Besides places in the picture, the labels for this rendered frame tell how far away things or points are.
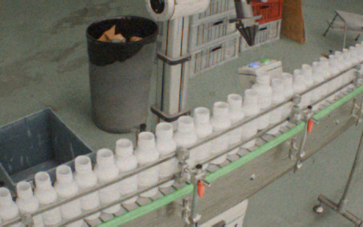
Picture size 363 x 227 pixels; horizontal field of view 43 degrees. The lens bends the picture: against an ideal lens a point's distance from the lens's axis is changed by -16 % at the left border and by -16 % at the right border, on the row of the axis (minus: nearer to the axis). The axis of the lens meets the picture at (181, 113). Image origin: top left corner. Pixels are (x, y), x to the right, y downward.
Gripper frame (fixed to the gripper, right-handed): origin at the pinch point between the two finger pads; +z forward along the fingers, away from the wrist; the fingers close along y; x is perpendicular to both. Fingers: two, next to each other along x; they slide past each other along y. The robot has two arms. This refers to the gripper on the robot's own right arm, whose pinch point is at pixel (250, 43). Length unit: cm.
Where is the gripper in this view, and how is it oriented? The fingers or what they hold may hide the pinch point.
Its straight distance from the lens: 168.9
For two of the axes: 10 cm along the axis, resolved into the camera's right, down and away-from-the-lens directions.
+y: 7.5, -3.1, 5.8
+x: -6.3, -1.2, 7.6
